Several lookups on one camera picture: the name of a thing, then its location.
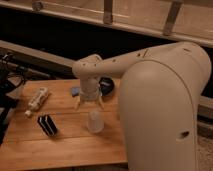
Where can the metal window rail frame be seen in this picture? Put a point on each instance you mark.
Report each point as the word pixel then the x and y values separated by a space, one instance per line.
pixel 190 20

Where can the white tube with label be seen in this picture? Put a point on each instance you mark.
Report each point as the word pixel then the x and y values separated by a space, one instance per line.
pixel 37 101

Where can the white ceramic cup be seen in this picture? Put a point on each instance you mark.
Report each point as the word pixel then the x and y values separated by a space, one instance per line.
pixel 95 123

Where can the black camera tripod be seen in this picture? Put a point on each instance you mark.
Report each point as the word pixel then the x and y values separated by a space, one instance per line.
pixel 11 80

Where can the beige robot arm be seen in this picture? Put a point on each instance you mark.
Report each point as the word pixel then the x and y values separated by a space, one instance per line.
pixel 158 101

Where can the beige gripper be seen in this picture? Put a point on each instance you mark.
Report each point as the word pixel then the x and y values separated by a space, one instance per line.
pixel 89 91

